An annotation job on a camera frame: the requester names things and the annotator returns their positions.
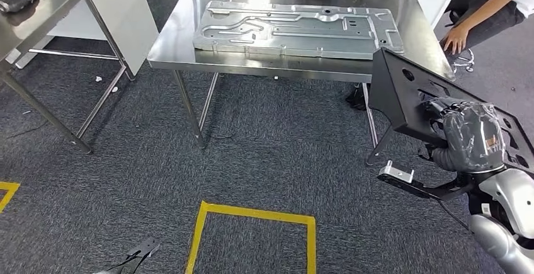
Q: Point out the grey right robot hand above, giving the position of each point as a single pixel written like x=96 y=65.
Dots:
x=475 y=138

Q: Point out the long black plastic part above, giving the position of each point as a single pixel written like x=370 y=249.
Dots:
x=396 y=97

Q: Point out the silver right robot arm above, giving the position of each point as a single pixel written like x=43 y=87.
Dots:
x=509 y=205

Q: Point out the swivel stool chrome base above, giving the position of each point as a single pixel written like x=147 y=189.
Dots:
x=463 y=61

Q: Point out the black bag with yellow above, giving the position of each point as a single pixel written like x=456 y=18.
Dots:
x=356 y=99

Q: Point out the person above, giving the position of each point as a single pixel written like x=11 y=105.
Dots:
x=492 y=9

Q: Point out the stamped grey metal panel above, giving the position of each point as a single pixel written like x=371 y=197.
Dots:
x=300 y=34

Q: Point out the yellow floor tape square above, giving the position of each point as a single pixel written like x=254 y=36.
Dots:
x=250 y=213

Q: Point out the white cabinet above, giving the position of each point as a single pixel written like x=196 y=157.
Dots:
x=125 y=13

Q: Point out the stainless steel side table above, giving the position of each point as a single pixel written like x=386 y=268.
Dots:
x=41 y=17

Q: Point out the spare grey robot hand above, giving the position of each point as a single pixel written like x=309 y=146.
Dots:
x=18 y=1

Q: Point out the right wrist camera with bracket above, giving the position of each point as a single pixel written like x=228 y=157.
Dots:
x=400 y=176

